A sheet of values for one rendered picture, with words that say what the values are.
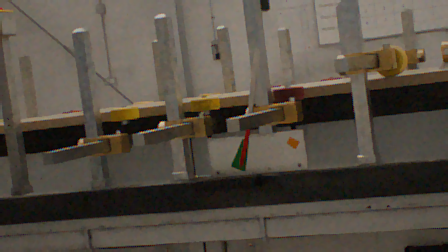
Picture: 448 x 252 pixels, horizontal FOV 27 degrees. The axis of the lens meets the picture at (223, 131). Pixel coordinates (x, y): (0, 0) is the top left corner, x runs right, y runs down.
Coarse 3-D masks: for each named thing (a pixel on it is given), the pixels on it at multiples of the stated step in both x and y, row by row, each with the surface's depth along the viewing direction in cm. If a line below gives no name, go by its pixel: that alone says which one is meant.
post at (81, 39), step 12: (72, 36) 251; (84, 36) 250; (84, 48) 250; (84, 60) 251; (84, 72) 251; (84, 84) 251; (96, 84) 254; (84, 96) 252; (96, 96) 253; (84, 108) 252; (96, 108) 252; (84, 120) 252; (96, 120) 252; (96, 132) 251; (96, 156) 252; (96, 168) 252
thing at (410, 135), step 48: (336, 96) 248; (384, 96) 243; (432, 96) 239; (0, 144) 290; (48, 144) 283; (192, 144) 265; (336, 144) 249; (384, 144) 244; (432, 144) 240; (0, 192) 291; (240, 240) 266; (288, 240) 261; (336, 240) 255; (384, 240) 250; (432, 240) 246
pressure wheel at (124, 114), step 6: (120, 108) 258; (126, 108) 258; (132, 108) 259; (114, 114) 259; (120, 114) 258; (126, 114) 258; (132, 114) 259; (138, 114) 261; (114, 120) 259; (120, 120) 259; (126, 120) 261; (126, 126) 262; (126, 132) 262
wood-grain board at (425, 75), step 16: (336, 80) 295; (368, 80) 239; (384, 80) 238; (400, 80) 236; (416, 80) 235; (432, 80) 233; (208, 96) 324; (224, 96) 277; (240, 96) 253; (272, 96) 249; (304, 96) 246; (320, 96) 245; (80, 112) 339; (144, 112) 264; (160, 112) 262; (0, 128) 283; (32, 128) 279
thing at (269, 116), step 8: (256, 112) 221; (264, 112) 218; (272, 112) 223; (280, 112) 228; (232, 120) 203; (240, 120) 203; (248, 120) 207; (256, 120) 212; (264, 120) 217; (272, 120) 222; (232, 128) 203; (240, 128) 202; (248, 128) 207
